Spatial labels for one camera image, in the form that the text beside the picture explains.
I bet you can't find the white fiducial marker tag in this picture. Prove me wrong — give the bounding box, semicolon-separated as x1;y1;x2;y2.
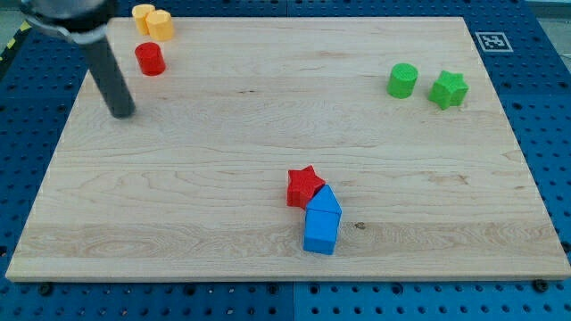
476;31;513;54

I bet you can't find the wooden board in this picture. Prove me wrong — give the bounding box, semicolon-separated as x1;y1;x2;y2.
6;17;570;283

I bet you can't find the red star block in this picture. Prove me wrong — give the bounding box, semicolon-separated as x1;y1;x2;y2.
286;165;326;210

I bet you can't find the green star block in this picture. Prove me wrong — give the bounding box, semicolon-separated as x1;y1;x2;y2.
428;70;469;110

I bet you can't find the red cylinder block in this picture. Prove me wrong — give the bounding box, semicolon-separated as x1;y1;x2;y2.
135;42;166;76

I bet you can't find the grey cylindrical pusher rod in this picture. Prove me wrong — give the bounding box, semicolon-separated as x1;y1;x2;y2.
79;36;136;119

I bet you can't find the blue triangle block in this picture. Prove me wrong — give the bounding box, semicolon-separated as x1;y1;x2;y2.
306;185;343;216

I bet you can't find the yellow block rear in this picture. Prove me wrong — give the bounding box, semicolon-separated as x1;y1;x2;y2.
131;4;155;35

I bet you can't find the blue cube block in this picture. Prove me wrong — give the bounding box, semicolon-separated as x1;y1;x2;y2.
303;210;340;255

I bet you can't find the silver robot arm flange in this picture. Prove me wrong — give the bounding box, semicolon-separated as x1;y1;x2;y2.
20;0;119;45

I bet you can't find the green cylinder block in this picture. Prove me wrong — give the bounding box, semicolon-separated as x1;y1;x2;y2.
387;62;418;99

